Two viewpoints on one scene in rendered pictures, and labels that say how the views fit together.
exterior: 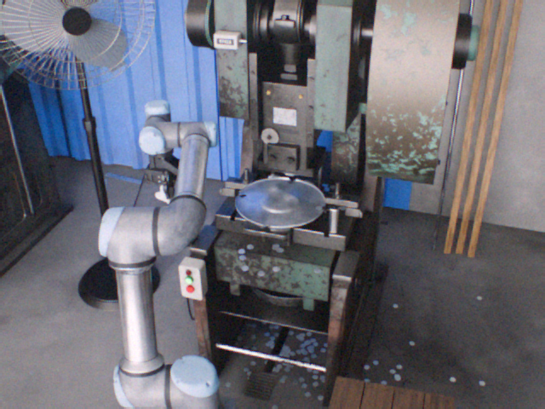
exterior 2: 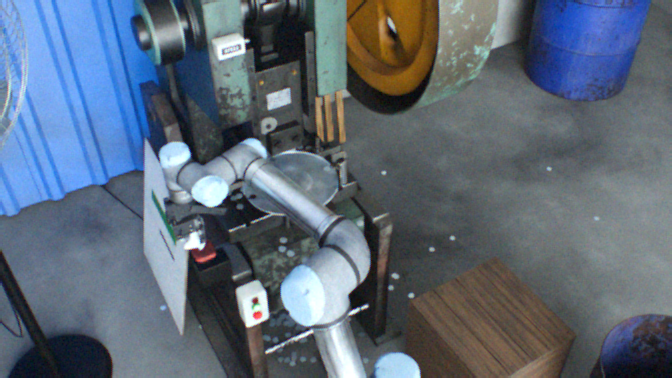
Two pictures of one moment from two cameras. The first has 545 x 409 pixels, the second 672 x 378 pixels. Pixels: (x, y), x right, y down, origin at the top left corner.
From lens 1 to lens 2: 115 cm
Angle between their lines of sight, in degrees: 37
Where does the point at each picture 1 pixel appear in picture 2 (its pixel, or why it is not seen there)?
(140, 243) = (347, 288)
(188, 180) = (314, 206)
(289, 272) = not seen: hidden behind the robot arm
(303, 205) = (313, 174)
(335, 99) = (336, 61)
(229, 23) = (222, 27)
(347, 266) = (373, 205)
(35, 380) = not seen: outside the picture
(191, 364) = (389, 365)
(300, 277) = not seen: hidden behind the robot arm
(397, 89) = (460, 34)
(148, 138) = (214, 190)
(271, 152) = (275, 139)
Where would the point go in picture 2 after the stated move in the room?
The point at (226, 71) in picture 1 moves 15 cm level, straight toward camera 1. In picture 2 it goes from (223, 79) to (266, 100)
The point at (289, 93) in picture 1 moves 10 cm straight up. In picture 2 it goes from (281, 73) to (279, 42)
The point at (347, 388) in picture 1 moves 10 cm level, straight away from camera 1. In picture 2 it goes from (427, 304) to (408, 285)
